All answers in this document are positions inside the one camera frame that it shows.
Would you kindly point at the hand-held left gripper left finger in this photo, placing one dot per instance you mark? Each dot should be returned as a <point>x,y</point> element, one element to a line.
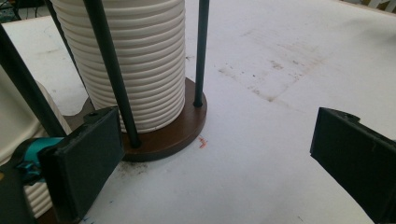
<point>84,161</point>

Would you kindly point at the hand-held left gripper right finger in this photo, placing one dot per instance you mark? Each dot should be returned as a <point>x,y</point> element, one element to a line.
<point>358,158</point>

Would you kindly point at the stack of white paper cups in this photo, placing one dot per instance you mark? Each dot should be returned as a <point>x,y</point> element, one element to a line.
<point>149,62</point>
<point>15,124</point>

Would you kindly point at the white table mat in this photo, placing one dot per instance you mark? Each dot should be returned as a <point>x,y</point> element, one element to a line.
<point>264,155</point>

